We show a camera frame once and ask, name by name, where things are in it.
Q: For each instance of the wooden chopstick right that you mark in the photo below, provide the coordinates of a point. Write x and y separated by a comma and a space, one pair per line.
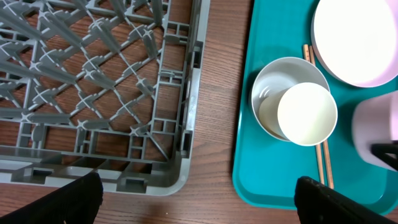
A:
325, 143

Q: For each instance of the wooden chopstick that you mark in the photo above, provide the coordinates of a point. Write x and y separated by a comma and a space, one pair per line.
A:
308, 56
325, 143

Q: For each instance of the grey dish rack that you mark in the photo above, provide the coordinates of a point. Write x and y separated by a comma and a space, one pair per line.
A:
100, 86

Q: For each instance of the grey bowl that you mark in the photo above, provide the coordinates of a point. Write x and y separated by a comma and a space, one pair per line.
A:
279, 75

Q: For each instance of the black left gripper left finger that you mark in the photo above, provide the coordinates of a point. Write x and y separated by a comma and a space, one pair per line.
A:
76, 202

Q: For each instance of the large white plate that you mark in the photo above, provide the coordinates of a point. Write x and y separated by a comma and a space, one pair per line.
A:
356, 40

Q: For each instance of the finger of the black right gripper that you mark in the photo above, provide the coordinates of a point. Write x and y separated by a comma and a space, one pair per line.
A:
386, 152

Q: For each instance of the white paper cup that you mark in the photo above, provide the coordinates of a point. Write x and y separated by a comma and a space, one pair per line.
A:
304, 114

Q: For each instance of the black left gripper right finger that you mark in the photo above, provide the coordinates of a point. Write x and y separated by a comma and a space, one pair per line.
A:
319, 204

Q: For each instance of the pink bowl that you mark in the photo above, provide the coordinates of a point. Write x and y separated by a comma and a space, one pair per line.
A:
375, 121

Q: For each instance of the wooden chopstick left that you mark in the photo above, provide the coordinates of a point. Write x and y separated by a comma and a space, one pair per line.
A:
308, 56

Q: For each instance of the teal serving tray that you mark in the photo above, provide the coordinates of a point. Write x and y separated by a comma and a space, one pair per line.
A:
266, 169

